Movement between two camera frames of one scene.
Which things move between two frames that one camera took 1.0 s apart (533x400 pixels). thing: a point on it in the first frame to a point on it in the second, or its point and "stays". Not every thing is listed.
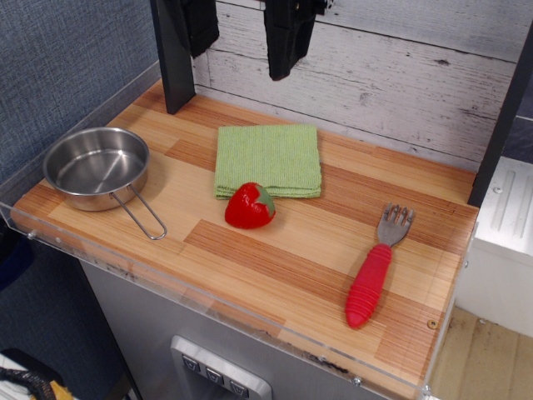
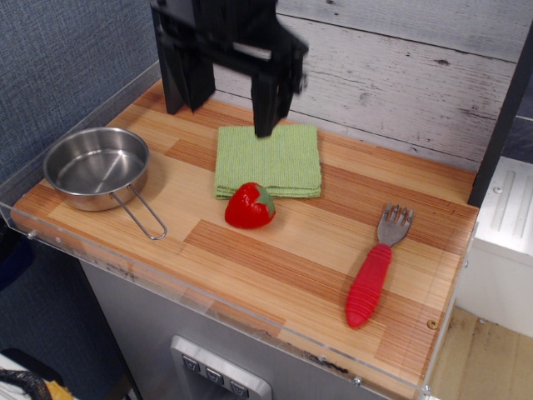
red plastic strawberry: (250, 207) stays
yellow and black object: (38, 387) stays
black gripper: (288, 29) to (250, 37)
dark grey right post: (506, 126) stays
